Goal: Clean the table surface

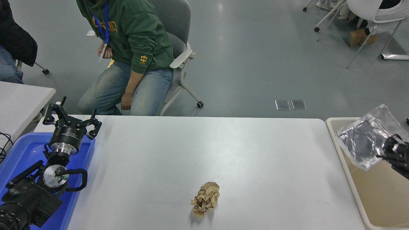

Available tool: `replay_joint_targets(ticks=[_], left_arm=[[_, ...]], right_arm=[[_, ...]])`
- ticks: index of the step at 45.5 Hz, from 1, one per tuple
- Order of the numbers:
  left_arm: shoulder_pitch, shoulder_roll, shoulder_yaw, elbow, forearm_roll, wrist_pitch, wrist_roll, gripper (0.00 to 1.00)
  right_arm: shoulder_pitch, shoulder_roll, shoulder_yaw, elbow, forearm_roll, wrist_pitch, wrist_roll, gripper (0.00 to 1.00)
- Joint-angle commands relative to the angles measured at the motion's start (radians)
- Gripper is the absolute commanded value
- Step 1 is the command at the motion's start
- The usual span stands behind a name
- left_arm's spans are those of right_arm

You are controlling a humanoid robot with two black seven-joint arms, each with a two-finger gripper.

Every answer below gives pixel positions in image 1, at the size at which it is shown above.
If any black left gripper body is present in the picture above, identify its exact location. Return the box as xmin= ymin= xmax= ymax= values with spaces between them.
xmin=49 ymin=123 xmax=84 ymax=149

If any blue lanyard with badge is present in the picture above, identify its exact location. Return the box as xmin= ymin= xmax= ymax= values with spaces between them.
xmin=93 ymin=3 xmax=110 ymax=63

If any person's left hand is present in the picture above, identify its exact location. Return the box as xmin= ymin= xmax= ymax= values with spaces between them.
xmin=121 ymin=93 xmax=135 ymax=111

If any person's right hand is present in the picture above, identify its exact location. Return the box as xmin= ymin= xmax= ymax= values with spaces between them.
xmin=101 ymin=44 xmax=114 ymax=59

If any white side table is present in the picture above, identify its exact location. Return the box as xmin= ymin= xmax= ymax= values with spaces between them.
xmin=0 ymin=81 xmax=56 ymax=153

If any large pale bin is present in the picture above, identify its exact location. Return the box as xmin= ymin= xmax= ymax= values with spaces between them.
xmin=325 ymin=117 xmax=409 ymax=230

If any chair leg with black caster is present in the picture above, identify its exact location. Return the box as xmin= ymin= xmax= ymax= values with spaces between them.
xmin=16 ymin=59 xmax=50 ymax=75

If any blue plastic tray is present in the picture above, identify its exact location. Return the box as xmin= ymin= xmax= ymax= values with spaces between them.
xmin=0 ymin=133 xmax=96 ymax=230

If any person in dark jacket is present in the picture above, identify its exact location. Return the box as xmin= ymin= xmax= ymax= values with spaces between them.
xmin=0 ymin=0 xmax=38 ymax=84

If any seated person with tan boots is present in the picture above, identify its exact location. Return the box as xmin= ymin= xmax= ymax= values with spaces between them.
xmin=339 ymin=0 xmax=409 ymax=47

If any grey wheeled office chair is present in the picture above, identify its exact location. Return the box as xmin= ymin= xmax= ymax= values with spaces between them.
xmin=145 ymin=0 xmax=205 ymax=117

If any crumpled tan paper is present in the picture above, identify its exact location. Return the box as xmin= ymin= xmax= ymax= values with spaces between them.
xmin=191 ymin=181 xmax=220 ymax=218

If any white chair with metal legs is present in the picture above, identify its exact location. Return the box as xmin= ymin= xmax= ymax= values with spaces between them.
xmin=316 ymin=0 xmax=406 ymax=69

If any person with white shoes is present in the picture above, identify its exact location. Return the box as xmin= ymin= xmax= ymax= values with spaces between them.
xmin=316 ymin=0 xmax=336 ymax=10

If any black cable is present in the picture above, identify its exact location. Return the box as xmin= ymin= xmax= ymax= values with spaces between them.
xmin=0 ymin=132 xmax=14 ymax=163

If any white floor rail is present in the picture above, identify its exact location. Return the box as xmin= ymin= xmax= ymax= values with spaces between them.
xmin=380 ymin=54 xmax=409 ymax=61

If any white wheeled frame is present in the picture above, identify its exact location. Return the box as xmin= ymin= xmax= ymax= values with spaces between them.
xmin=302 ymin=0 xmax=347 ymax=32

